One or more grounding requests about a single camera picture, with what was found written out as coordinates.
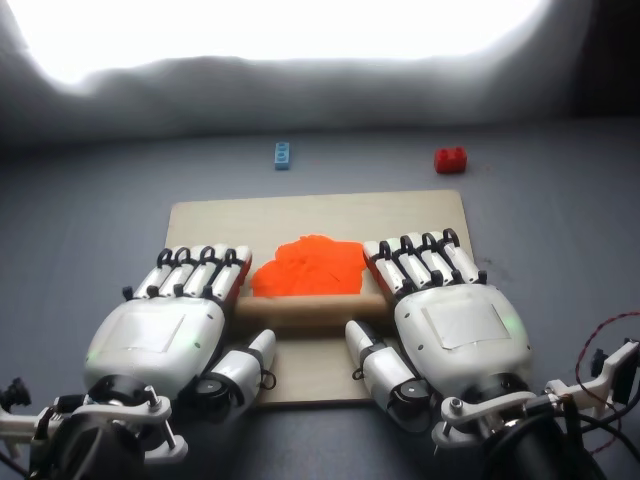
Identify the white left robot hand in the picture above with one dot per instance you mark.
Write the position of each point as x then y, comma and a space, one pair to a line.
150, 335

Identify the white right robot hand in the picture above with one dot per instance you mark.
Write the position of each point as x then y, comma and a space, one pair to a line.
460, 330

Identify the wooden rolling pin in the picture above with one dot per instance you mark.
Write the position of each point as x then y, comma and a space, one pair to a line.
310, 306

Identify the grey table cloth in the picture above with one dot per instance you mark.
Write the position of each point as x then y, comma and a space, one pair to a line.
75, 210

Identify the orange play dough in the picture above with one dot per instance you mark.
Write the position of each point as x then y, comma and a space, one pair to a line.
310, 270

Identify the red toy brick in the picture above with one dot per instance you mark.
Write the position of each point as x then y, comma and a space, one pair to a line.
450, 161

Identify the light wooden board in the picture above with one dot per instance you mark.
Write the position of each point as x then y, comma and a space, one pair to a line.
320, 220

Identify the light blue toy brick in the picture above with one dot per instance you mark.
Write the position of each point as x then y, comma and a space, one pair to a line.
283, 157

